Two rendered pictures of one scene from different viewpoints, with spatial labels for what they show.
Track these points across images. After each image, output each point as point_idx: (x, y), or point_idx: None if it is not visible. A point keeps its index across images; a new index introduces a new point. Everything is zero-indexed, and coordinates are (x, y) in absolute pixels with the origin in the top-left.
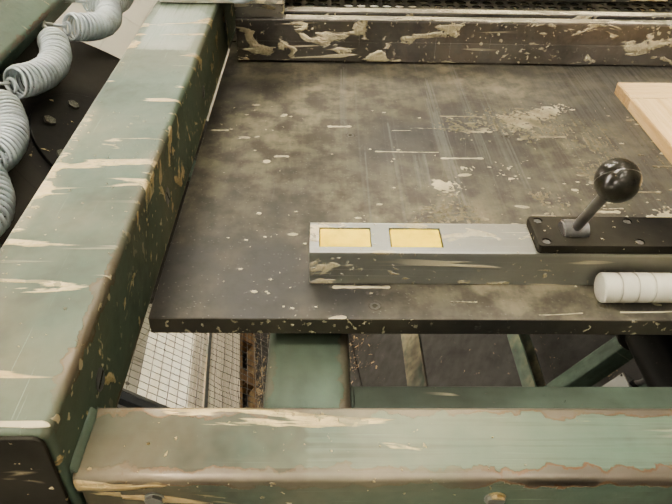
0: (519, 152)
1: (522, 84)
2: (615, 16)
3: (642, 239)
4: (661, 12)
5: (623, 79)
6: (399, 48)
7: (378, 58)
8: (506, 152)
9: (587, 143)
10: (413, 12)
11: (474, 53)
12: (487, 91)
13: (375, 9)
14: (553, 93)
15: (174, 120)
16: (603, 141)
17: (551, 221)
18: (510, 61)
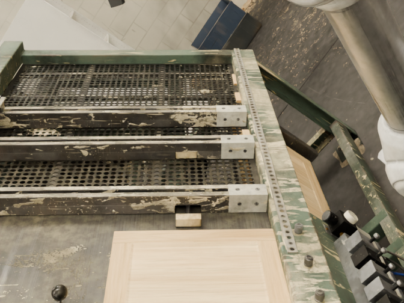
0: (38, 280)
1: (71, 230)
2: (127, 189)
3: None
4: (187, 167)
5: (127, 224)
6: (14, 209)
7: (3, 214)
8: (32, 280)
9: (76, 272)
10: (21, 190)
11: (53, 210)
12: (49, 236)
13: (3, 188)
14: (83, 236)
15: None
16: (85, 271)
17: None
18: (74, 213)
